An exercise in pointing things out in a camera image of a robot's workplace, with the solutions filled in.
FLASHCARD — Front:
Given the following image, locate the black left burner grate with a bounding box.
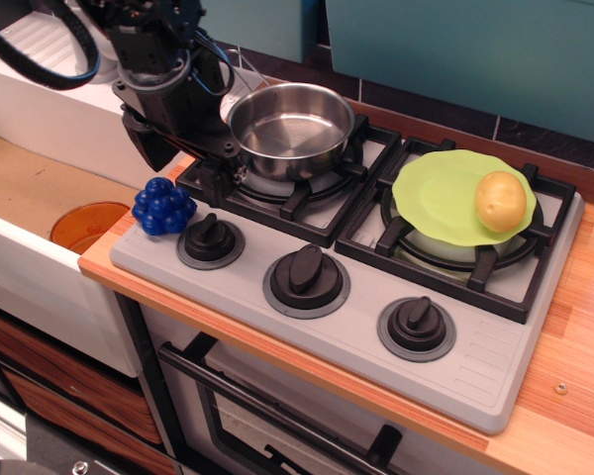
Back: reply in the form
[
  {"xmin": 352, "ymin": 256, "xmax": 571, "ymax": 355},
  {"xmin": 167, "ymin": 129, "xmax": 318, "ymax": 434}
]
[{"xmin": 175, "ymin": 113, "xmax": 403, "ymax": 248}]

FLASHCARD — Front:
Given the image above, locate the black left stove knob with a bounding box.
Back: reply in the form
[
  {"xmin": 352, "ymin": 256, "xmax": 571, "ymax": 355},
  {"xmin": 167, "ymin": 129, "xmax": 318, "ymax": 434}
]
[{"xmin": 176, "ymin": 213, "xmax": 246, "ymax": 271}]

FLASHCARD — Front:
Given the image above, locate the blue toy blueberry cluster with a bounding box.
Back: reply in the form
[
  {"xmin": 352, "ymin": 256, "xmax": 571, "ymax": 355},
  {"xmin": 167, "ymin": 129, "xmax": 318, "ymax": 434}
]
[{"xmin": 132, "ymin": 177, "xmax": 197, "ymax": 237}]

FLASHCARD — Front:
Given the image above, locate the green plastic plate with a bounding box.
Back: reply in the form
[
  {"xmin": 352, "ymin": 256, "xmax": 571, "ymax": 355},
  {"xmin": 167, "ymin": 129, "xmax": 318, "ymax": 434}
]
[{"xmin": 392, "ymin": 149, "xmax": 537, "ymax": 247}]

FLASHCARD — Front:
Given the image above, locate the grey toy stove top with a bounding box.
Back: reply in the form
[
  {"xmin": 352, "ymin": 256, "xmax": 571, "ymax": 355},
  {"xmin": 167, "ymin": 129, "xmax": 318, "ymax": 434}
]
[{"xmin": 109, "ymin": 113, "xmax": 586, "ymax": 436}]

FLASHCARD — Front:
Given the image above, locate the teal wall cabinet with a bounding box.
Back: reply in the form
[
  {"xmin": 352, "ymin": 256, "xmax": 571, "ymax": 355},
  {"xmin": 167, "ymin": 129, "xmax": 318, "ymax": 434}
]
[{"xmin": 200, "ymin": 1, "xmax": 594, "ymax": 142}]

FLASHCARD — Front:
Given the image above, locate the oven door with handle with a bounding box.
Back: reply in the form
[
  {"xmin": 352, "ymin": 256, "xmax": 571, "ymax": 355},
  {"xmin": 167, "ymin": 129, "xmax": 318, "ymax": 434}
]
[{"xmin": 158, "ymin": 333, "xmax": 482, "ymax": 474}]

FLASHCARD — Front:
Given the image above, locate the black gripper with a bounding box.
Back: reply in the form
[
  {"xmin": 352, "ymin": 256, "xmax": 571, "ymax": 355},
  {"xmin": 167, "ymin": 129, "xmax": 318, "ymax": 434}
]
[{"xmin": 113, "ymin": 47, "xmax": 243, "ymax": 208}]

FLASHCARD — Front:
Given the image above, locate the black braided cable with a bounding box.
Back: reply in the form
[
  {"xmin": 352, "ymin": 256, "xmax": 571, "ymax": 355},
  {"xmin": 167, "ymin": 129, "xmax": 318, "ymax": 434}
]
[{"xmin": 0, "ymin": 0, "xmax": 101, "ymax": 91}]

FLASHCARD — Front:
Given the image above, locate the black burner grate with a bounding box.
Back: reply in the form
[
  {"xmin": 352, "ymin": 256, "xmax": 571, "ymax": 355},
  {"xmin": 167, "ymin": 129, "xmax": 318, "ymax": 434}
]
[
  {"xmin": 175, "ymin": 113, "xmax": 403, "ymax": 248},
  {"xmin": 335, "ymin": 138, "xmax": 579, "ymax": 324}
]

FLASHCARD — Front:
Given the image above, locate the black middle stove knob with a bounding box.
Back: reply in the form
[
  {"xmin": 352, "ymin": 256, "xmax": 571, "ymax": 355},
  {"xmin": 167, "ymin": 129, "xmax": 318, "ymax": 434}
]
[{"xmin": 262, "ymin": 244, "xmax": 351, "ymax": 320}]

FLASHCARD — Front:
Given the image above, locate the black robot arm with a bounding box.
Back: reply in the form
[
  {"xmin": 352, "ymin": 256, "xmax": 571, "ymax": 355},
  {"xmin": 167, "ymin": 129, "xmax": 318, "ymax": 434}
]
[{"xmin": 79, "ymin": 1, "xmax": 244, "ymax": 208}]

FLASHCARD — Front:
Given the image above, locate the stainless steel pot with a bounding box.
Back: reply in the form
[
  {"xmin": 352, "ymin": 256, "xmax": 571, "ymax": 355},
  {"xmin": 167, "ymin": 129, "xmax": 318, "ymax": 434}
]
[{"xmin": 227, "ymin": 82, "xmax": 355, "ymax": 182}]

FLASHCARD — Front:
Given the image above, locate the grey toy faucet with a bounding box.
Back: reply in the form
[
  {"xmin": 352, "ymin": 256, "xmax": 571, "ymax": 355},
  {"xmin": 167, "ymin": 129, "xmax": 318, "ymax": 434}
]
[{"xmin": 72, "ymin": 19, "xmax": 118, "ymax": 84}]

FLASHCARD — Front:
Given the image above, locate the yellow toy potato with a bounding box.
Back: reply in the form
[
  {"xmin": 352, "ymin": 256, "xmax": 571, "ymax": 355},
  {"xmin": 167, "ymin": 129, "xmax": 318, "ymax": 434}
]
[{"xmin": 474, "ymin": 171, "xmax": 527, "ymax": 233}]

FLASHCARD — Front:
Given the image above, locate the black right burner grate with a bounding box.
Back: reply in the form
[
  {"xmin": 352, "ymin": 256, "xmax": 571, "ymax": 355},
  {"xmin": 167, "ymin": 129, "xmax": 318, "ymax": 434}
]
[{"xmin": 335, "ymin": 138, "xmax": 579, "ymax": 324}]

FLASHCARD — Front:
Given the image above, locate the black stove knob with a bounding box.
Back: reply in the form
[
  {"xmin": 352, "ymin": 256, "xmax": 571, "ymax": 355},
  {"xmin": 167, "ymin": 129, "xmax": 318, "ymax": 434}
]
[
  {"xmin": 262, "ymin": 244, "xmax": 351, "ymax": 320},
  {"xmin": 176, "ymin": 213, "xmax": 246, "ymax": 271},
  {"xmin": 377, "ymin": 296, "xmax": 456, "ymax": 363}
]

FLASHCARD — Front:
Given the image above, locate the black right stove knob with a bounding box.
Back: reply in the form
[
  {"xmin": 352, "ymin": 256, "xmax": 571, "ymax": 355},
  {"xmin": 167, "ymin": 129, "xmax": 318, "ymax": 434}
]
[{"xmin": 377, "ymin": 296, "xmax": 456, "ymax": 363}]

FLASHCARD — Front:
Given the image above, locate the wooden drawer front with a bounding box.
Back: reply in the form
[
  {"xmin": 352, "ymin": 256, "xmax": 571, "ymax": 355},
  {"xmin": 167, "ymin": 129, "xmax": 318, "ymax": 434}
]
[{"xmin": 0, "ymin": 310, "xmax": 176, "ymax": 474}]

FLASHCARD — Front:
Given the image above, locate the white toy sink unit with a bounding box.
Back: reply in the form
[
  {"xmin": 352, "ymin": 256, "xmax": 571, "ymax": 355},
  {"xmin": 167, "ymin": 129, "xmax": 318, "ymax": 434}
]
[{"xmin": 0, "ymin": 10, "xmax": 263, "ymax": 378}]

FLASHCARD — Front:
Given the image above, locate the orange plastic bowl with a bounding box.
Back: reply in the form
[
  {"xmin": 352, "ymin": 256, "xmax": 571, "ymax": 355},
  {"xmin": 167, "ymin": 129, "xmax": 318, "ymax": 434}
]
[{"xmin": 49, "ymin": 201, "xmax": 130, "ymax": 254}]

